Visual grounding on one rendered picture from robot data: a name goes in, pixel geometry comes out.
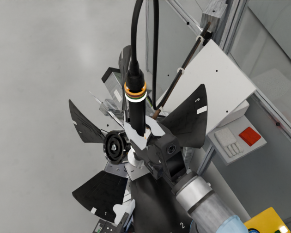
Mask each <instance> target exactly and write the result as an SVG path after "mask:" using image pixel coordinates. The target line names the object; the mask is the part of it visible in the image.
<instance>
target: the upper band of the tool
mask: <svg viewBox="0 0 291 233"><path fill-rule="evenodd" d="M124 87H125V90H126V92H127V93H129V94H131V95H140V94H142V93H143V92H144V91H145V90H146V82H145V85H144V87H143V88H142V91H141V92H139V93H132V92H129V89H128V88H127V86H126V83H125V85H124Z"/></svg>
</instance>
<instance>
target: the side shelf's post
mask: <svg viewBox="0 0 291 233"><path fill-rule="evenodd" d="M215 154H216V151H215V149H214V148H213V146H212V145H211V144H210V145H209V148H208V150H207V152H206V154H205V156H204V158H203V160H202V162H201V164H200V166H199V168H198V171H197V174H198V177H203V175H204V174H205V172H206V170H207V168H208V166H209V165H210V163H211V161H212V159H213V157H214V155H215Z"/></svg>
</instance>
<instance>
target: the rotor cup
mask: <svg viewBox="0 0 291 233"><path fill-rule="evenodd" d="M127 141H129V139H128V137H127V134H126V132H125V130H112V131H110V132H108V133H107V135H106V136H105V138H104V141H103V153H104V156H105V158H106V160H107V161H108V162H109V163H110V164H113V165H121V164H126V163H129V162H124V163H123V161H128V156H127V155H128V153H129V151H130V150H131V143H130V142H129V143H127ZM114 144H115V145H116V150H115V151H114V150H113V149H112V146H113V145H114Z"/></svg>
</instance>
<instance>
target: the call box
mask: <svg viewBox="0 0 291 233"><path fill-rule="evenodd" d="M243 224H244V225H245V227H246V228H247V229H248V232H250V231H252V230H255V231H257V232H258V233H275V231H277V230H279V231H280V232H281V233H282V231H281V230H280V228H281V227H283V226H285V228H286V229H287V232H285V233H291V232H290V230H289V229H288V228H287V226H286V225H285V224H284V222H283V221H282V220H281V218H280V217H279V216H278V214H277V213H276V212H275V210H274V209H273V208H272V207H269V208H268V209H266V210H264V211H262V212H261V213H259V214H258V215H256V216H255V217H253V218H251V219H250V220H248V221H246V222H245V223H243Z"/></svg>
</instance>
